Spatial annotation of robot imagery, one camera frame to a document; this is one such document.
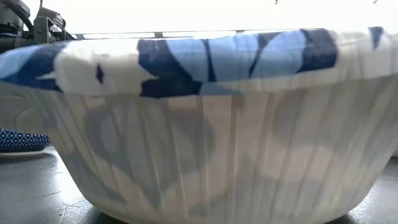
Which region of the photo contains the blue white patterned paper bowl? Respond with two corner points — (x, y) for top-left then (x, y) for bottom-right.
(0, 27), (398, 224)

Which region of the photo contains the dark blue diamond-patterned bowl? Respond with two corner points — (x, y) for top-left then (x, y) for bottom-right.
(0, 126), (51, 154)

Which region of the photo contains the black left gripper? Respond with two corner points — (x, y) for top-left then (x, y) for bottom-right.
(32, 6), (77, 45)

